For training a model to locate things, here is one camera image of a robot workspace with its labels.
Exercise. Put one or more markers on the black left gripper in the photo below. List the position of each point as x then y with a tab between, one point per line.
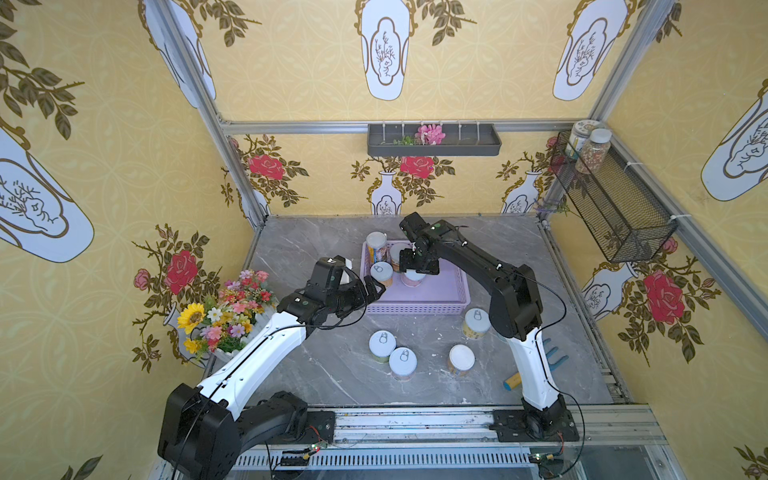
358	293

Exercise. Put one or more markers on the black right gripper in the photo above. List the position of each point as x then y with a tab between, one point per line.
417	258

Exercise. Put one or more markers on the small yellow label can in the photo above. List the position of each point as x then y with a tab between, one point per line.
383	273

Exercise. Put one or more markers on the tall colourful mixed-food can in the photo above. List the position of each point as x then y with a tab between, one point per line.
377	246

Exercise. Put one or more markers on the orange can plain white lid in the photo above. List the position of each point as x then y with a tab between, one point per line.
461	359

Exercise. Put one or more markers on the yellow peach can white lid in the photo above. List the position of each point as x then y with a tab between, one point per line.
395	250

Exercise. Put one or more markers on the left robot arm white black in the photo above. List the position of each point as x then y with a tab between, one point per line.
207	427

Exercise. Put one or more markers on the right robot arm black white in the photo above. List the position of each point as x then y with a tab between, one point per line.
514	313

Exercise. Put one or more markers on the lilac perforated plastic basket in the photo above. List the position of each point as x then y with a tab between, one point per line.
444	294

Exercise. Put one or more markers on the pink purple label can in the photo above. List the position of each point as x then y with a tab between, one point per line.
403	363

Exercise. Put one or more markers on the pink flower on shelf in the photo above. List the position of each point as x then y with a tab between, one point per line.
430	134

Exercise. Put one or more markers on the white picket fence planter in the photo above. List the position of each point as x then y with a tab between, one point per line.
233	347

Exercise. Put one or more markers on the artificial flower bouquet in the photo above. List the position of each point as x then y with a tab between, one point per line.
226	322

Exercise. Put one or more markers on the spice jar white lid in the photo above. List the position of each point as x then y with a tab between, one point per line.
594	151

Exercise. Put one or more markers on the spice jar behind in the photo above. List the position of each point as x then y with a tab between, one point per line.
579	134

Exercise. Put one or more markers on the dark grey wall shelf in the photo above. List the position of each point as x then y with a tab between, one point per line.
472	139

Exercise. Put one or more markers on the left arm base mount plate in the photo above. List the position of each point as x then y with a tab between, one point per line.
319	427

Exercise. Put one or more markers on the teal garden fork yellow handle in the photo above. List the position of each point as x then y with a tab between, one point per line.
551	350

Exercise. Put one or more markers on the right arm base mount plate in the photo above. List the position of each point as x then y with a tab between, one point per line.
522	426

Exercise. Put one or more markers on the black wire mesh basket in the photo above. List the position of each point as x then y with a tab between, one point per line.
605	210

